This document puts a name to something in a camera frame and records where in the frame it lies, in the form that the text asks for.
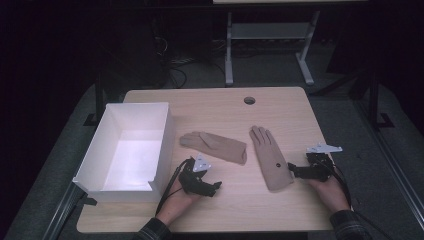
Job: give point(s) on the beige glove with thumb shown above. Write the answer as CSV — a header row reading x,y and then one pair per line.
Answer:
x,y
220,146

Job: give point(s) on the person's right hand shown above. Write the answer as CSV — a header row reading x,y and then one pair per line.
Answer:
x,y
328,195

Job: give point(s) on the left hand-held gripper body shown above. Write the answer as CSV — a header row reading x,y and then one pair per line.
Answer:
x,y
193,176

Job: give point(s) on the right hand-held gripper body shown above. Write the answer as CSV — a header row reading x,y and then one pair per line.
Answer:
x,y
318,166

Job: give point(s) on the black metal stand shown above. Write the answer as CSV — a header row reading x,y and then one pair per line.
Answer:
x,y
99,100
375,106

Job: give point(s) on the person's left hand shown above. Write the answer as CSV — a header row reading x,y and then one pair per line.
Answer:
x,y
176,205

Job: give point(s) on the aluminium rail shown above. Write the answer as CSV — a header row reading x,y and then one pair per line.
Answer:
x,y
63,213
390,160

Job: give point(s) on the grey metal table frame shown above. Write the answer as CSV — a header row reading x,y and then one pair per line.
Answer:
x,y
270,31

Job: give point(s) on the beige glove with dark dot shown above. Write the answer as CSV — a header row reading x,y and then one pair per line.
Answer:
x,y
271,163

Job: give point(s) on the white box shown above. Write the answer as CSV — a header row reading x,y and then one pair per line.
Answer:
x,y
133,163

